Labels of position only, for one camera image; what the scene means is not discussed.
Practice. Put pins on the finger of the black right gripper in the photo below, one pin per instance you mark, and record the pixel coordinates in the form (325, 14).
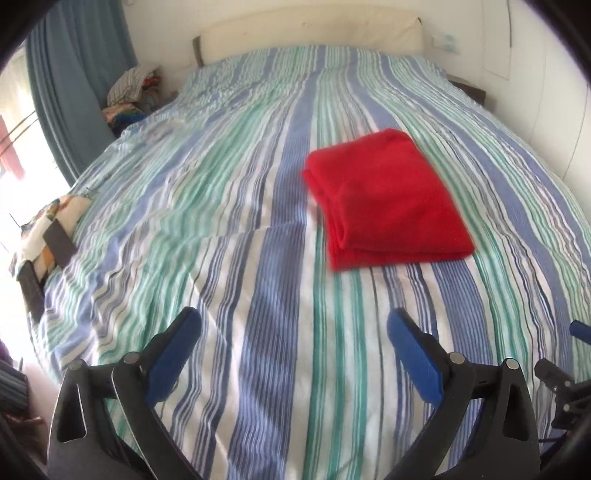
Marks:
(552, 376)
(580, 331)

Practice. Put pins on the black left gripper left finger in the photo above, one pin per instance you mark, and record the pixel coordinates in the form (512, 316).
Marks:
(104, 425)

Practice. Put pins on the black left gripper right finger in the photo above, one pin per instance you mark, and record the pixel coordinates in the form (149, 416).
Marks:
(503, 443)

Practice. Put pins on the red knit sweater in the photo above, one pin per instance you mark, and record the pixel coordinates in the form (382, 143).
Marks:
(384, 204)

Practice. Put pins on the pile of clothes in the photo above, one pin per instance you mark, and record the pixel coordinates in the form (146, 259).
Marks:
(135, 96)

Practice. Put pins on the dark bedside table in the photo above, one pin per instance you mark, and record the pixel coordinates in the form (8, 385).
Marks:
(474, 92)

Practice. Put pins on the striped blue green bedspread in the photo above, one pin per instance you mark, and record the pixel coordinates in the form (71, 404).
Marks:
(202, 204)

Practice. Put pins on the cream padded headboard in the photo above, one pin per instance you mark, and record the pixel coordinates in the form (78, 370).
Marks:
(384, 29)

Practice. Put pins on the blue curtain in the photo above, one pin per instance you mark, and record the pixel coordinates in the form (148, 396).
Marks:
(74, 55)

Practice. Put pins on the white wall panel door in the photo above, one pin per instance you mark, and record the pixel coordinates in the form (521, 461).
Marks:
(497, 37)

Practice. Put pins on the white wall socket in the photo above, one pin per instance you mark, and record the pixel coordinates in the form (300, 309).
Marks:
(447, 43)

